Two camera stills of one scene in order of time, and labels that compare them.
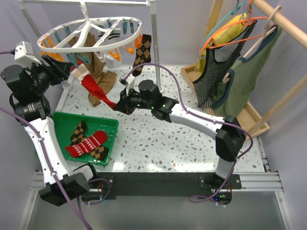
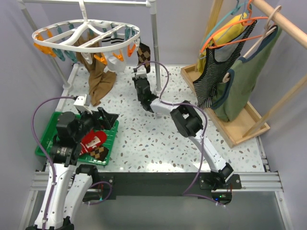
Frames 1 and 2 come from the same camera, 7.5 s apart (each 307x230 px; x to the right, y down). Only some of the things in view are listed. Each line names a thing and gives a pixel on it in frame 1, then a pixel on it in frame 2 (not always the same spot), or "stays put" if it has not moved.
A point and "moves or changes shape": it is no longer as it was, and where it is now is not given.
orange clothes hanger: [245, 21] stays put
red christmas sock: [80, 72] to [91, 140]
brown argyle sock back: [143, 54] moves or changes shape
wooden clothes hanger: [266, 30] stays put
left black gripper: [64, 68] to [108, 118]
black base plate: [114, 186] stays put
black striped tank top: [217, 60] stays put
